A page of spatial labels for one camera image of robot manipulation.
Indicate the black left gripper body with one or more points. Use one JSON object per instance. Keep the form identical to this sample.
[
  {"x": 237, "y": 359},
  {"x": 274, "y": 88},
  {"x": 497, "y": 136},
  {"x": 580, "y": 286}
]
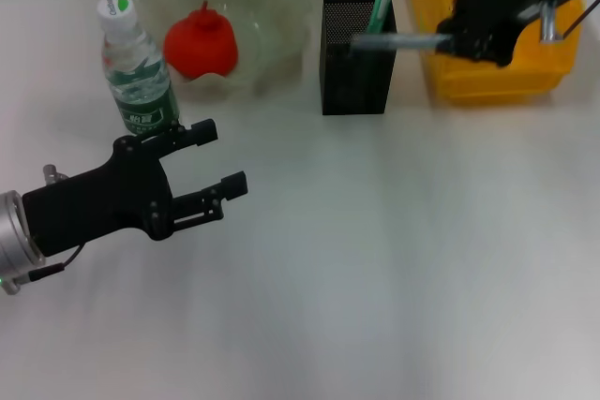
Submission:
[{"x": 98, "y": 203}]

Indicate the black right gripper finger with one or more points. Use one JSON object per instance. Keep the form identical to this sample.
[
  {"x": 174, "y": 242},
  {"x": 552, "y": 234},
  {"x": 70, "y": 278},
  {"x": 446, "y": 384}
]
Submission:
[
  {"x": 483, "y": 53},
  {"x": 461, "y": 27}
]

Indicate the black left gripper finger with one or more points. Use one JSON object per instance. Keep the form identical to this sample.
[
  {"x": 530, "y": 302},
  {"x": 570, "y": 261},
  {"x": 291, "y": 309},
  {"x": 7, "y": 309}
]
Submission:
[
  {"x": 236, "y": 184},
  {"x": 206, "y": 130}
]

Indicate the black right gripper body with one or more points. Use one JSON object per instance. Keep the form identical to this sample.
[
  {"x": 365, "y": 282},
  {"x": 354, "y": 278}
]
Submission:
[{"x": 501, "y": 2}]

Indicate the grey marker pen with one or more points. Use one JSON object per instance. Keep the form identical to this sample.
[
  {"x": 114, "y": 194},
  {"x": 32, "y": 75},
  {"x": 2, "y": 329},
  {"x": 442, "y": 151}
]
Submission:
[{"x": 398, "y": 40}]

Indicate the green pen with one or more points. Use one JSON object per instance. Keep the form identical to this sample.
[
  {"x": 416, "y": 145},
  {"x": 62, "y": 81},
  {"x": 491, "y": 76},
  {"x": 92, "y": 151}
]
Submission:
[{"x": 379, "y": 6}]

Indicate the red soft tomato toy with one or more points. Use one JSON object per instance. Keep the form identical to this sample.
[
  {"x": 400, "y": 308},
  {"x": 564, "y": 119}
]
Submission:
[{"x": 201, "y": 44}]

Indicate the clear bottle with green label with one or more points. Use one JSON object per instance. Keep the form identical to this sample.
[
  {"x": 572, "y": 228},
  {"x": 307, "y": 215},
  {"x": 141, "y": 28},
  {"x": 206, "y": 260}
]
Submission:
[{"x": 136, "y": 67}]

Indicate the black mesh pen holder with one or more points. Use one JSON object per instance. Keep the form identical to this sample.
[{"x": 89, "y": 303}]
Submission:
[{"x": 356, "y": 81}]

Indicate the translucent green fruit bowl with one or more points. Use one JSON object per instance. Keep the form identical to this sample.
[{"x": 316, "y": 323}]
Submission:
[{"x": 276, "y": 20}]

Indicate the yellow plastic bin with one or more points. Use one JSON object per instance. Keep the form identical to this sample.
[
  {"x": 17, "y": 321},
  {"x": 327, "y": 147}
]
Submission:
[{"x": 539, "y": 77}]

